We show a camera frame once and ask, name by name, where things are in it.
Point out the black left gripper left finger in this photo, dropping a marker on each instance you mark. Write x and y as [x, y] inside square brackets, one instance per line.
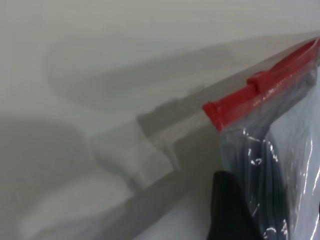
[225, 205]

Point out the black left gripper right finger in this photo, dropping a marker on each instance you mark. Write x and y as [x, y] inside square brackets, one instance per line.
[267, 195]

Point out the clear plastic bag red zipper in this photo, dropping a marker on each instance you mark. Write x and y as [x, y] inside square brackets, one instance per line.
[232, 105]

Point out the red zipper slider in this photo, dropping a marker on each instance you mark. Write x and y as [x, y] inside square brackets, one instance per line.
[258, 81]

